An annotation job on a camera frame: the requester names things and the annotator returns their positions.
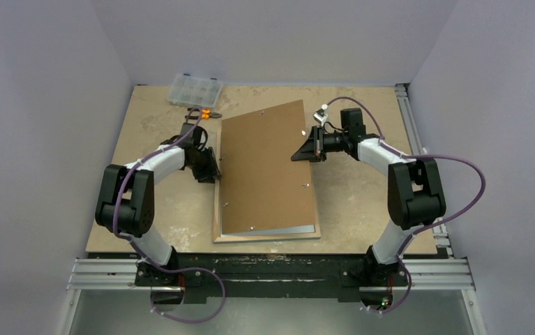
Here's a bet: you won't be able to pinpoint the brown cardboard backing board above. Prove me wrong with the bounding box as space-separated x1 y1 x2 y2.
219 99 319 235

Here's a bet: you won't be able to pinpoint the blue wooden picture frame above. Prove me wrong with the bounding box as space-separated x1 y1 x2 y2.
212 124 322 244

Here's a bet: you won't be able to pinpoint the grey landscape photo print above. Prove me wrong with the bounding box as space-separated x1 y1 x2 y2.
220 224 316 237

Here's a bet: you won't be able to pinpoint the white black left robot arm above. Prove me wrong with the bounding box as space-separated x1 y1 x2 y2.
95 123 221 285

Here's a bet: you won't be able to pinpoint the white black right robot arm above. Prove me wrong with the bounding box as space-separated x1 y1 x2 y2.
291 108 446 284

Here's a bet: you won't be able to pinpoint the orange black pliers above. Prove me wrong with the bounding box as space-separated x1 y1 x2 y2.
186 107 223 120

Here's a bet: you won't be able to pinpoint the clear plastic organizer box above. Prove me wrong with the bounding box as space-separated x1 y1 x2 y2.
166 73 223 108

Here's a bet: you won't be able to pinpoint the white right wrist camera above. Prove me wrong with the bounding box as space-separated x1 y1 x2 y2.
312 104 329 127

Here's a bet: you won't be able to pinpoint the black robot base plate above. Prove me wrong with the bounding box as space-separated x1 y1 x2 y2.
135 253 408 308

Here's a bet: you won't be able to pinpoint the aluminium front rail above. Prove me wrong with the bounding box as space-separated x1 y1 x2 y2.
66 259 476 290

